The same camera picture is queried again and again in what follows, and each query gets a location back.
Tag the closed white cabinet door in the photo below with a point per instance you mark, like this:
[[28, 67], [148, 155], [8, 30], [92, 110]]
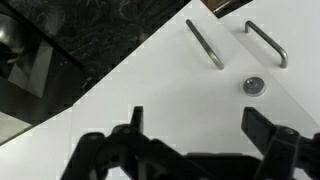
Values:
[[295, 26]]

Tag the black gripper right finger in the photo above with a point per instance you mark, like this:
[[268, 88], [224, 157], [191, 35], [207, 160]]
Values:
[[284, 149]]

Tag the round silver door lock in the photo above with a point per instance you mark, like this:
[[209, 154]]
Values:
[[254, 86]]

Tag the white cabinet door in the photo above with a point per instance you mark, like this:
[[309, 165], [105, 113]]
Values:
[[188, 102], [295, 26]]

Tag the silver closed door handle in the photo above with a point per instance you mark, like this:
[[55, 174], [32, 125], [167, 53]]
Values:
[[249, 25]]

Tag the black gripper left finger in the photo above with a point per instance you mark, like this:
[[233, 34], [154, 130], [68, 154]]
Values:
[[128, 148]]

